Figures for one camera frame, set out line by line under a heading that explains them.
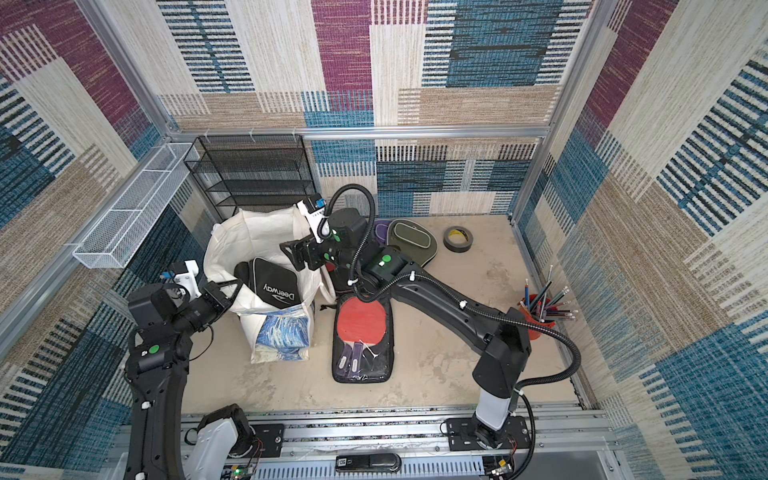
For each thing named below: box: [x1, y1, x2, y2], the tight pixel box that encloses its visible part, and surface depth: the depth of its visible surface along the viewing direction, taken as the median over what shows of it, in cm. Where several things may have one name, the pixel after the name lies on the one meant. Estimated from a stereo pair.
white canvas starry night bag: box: [203, 205, 336, 364], surface depth 81 cm
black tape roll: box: [443, 226, 474, 253], surface depth 114 cm
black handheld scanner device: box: [335, 453, 402, 473], surface depth 69 cm
